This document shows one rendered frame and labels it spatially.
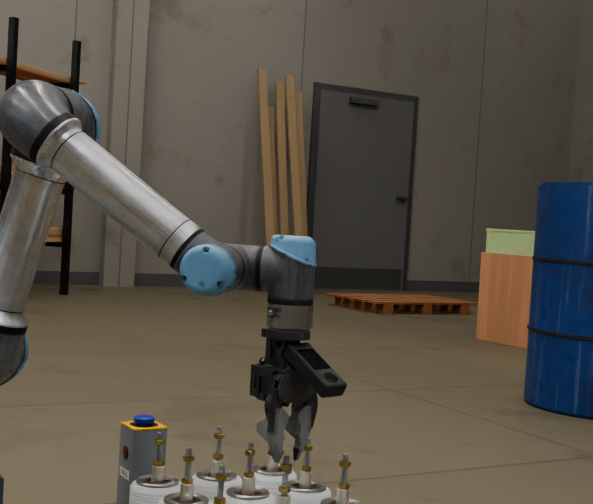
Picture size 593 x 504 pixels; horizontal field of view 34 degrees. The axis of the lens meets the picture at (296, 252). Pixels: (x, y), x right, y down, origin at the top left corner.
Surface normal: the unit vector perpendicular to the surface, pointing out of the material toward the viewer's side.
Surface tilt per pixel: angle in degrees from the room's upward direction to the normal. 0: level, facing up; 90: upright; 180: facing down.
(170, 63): 90
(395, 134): 90
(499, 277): 90
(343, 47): 90
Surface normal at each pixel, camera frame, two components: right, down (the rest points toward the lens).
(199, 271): -0.18, 0.03
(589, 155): -0.87, -0.04
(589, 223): -0.56, 0.00
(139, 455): 0.53, 0.06
